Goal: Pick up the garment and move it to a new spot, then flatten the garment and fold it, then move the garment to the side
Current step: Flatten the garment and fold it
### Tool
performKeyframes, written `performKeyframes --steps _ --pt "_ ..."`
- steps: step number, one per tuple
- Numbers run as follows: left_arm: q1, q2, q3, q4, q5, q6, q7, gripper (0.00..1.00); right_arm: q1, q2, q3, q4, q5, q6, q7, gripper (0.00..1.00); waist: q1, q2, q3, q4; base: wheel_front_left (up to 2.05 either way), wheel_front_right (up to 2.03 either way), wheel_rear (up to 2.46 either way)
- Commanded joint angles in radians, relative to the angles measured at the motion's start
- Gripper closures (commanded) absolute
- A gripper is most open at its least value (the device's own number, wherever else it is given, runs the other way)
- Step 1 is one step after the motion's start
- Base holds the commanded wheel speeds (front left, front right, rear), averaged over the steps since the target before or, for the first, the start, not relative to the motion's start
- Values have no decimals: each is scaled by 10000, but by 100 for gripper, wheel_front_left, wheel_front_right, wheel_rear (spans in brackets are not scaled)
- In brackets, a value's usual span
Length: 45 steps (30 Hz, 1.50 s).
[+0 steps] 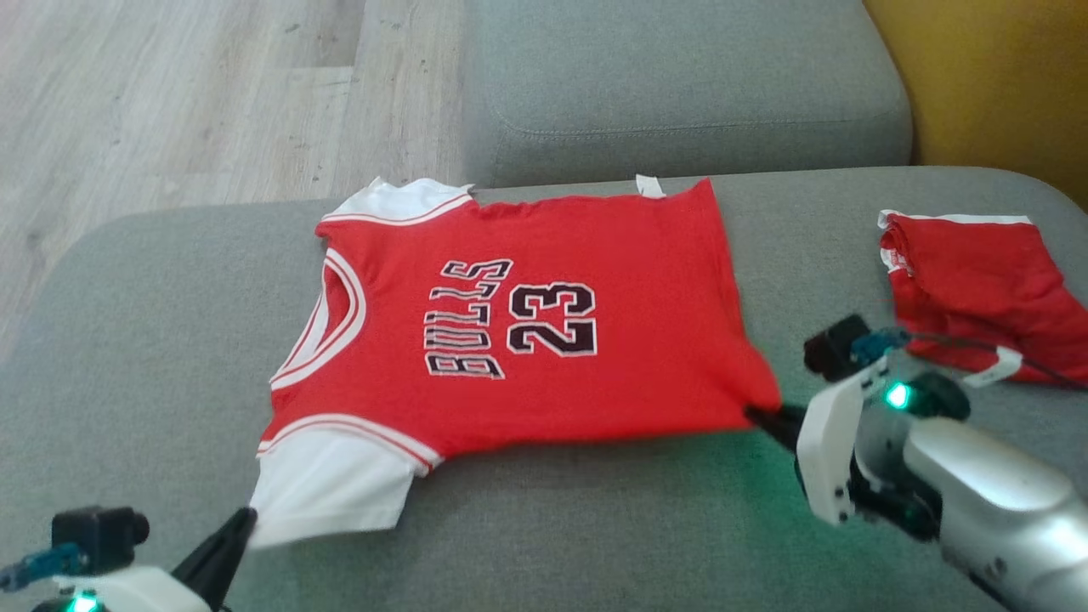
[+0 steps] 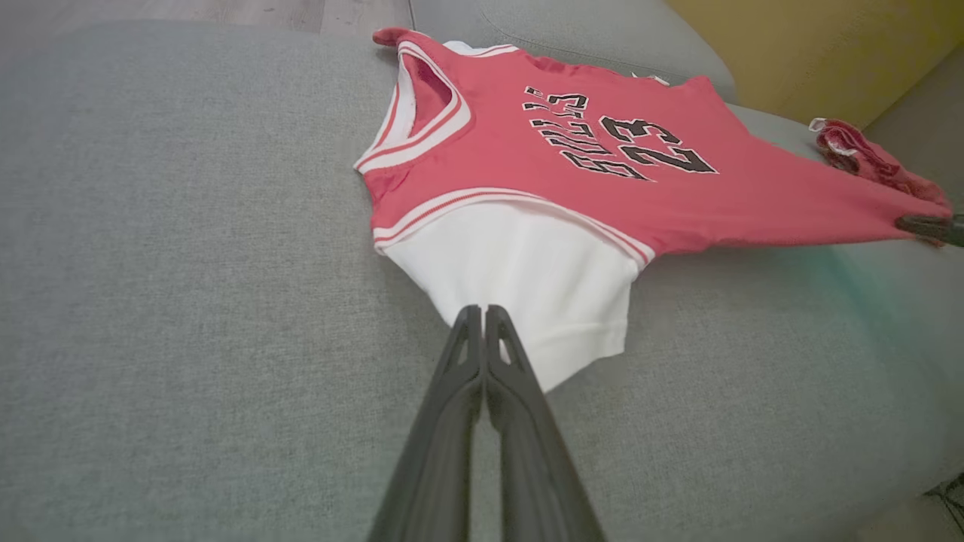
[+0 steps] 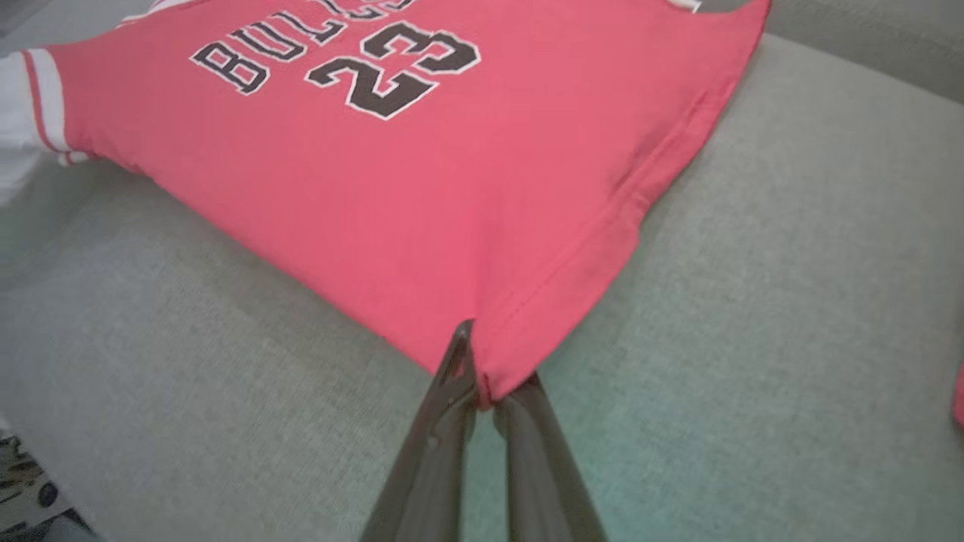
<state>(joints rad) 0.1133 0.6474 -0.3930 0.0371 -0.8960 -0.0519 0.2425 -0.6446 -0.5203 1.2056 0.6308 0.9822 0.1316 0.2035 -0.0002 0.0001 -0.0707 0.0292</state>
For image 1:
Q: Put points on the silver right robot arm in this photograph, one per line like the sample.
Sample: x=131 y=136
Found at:
x=994 y=493

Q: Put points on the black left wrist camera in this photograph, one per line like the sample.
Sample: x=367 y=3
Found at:
x=98 y=535

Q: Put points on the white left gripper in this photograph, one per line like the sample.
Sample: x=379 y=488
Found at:
x=127 y=595

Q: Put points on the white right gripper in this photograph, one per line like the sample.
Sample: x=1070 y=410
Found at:
x=829 y=450

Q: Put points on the red shorts white trim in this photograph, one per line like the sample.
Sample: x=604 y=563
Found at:
x=977 y=280

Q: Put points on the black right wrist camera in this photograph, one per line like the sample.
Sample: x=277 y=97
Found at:
x=837 y=344

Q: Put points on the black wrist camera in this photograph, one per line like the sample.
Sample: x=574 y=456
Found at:
x=837 y=344
x=98 y=535

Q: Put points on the red Bulls jersey white sleeves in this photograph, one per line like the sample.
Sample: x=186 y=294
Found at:
x=637 y=255

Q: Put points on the wide yellow backrest cushion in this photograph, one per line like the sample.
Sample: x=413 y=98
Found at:
x=994 y=85

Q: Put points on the grey sofa seat cushion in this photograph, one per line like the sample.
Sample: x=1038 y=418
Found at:
x=680 y=76

